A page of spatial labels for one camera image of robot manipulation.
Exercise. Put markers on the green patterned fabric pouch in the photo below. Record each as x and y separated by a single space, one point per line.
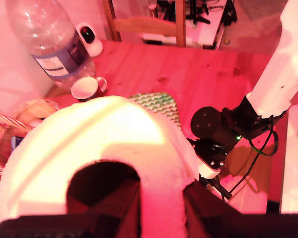
159 104

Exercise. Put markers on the white paper towel roll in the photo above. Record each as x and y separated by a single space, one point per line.
89 138

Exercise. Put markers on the dark patterned mug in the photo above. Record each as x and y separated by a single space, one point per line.
84 88

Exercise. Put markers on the blue packet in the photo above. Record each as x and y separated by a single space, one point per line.
16 142

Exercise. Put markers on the small white round camera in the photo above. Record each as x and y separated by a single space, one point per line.
94 47

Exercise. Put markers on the wooden chair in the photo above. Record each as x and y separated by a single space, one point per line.
144 26

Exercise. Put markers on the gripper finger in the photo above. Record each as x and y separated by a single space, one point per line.
208 213
124 208

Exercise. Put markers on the large clear water bottle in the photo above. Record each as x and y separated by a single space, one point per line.
47 32

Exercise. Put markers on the arm's camera box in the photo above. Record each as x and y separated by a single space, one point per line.
209 172

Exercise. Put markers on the white side unit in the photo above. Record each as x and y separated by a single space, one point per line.
295 161

